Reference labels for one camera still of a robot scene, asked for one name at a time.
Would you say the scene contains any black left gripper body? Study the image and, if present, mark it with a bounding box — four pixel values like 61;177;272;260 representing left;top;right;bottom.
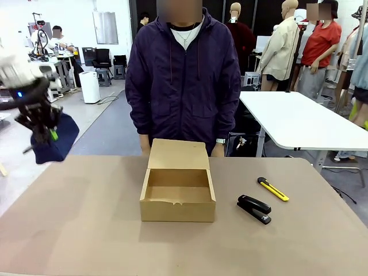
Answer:
8;76;63;132

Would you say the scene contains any navy zipper pouch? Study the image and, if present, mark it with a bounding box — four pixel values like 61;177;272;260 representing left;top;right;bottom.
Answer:
22;112;81;165

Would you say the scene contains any brown cardboard box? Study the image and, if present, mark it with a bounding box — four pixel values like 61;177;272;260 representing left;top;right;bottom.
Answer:
139;138;217;223

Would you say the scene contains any black stapler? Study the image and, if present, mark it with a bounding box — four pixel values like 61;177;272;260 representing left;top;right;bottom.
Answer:
236;194;272;225

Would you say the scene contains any yellow utility knife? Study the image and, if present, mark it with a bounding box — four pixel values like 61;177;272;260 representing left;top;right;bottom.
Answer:
257;177;290;202

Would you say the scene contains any person's right hand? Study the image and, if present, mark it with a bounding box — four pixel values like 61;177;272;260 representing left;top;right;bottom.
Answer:
140;134;152;156

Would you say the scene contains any person's left hand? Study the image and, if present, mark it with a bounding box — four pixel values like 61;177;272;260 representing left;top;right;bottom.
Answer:
212;143;226;158

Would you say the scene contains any white background desk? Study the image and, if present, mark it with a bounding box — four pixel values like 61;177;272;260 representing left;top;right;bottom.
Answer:
53;53;78;94

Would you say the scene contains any white air purifier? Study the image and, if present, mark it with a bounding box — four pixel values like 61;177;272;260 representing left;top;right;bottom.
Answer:
78;71;101;104

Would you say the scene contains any seated person in white shirt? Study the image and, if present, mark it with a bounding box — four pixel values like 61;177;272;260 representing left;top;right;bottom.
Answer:
47;25;84;87

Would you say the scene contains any grey plastic stool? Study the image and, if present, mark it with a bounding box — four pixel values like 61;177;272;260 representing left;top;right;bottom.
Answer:
96;68;112;87
113;64;127;81

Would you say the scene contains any black office chair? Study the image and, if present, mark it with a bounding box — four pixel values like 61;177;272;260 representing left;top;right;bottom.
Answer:
92;48;113;77

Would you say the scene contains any person in purple jacket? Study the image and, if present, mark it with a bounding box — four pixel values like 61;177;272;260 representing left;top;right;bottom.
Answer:
125;0;242;158

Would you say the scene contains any black bag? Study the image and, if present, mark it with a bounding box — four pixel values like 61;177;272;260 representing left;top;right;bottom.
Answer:
228;132;264;158

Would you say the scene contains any mannequin in dark red top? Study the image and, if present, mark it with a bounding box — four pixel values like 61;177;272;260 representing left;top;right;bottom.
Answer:
224;2;256;75

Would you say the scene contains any white monitor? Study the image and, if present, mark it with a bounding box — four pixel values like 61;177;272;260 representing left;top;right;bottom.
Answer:
255;36;273;53

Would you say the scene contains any white table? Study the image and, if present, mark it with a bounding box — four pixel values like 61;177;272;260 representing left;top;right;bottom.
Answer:
239;90;368;187

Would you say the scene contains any mannequin in beige jacket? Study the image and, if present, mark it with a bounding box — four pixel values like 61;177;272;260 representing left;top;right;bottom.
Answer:
255;0;301;91

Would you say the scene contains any silver wall panel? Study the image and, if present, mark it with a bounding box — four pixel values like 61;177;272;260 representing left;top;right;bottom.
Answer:
92;11;119;45

